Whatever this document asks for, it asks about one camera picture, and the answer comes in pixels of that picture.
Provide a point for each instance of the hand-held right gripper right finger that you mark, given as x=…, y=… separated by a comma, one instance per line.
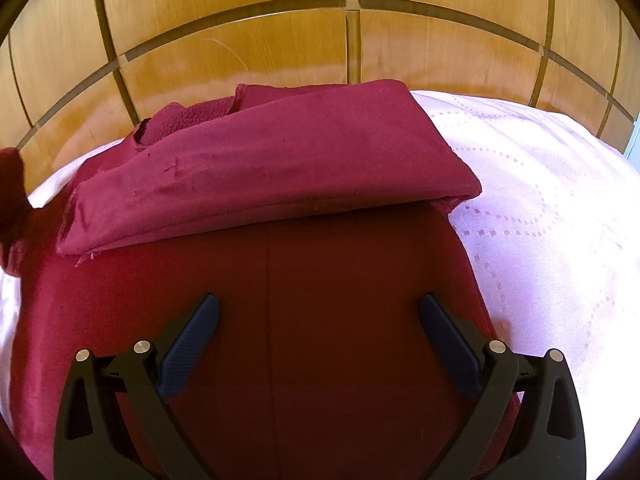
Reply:
x=447, y=337

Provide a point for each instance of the wooden panelled headboard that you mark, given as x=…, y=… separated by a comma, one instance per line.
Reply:
x=280, y=40

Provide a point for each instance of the pink patterned bed cover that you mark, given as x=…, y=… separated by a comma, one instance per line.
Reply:
x=550, y=210

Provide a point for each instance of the maroon fleece garment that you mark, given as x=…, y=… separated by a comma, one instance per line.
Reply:
x=300, y=280

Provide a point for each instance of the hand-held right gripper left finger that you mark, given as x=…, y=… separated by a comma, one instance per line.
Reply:
x=192, y=337

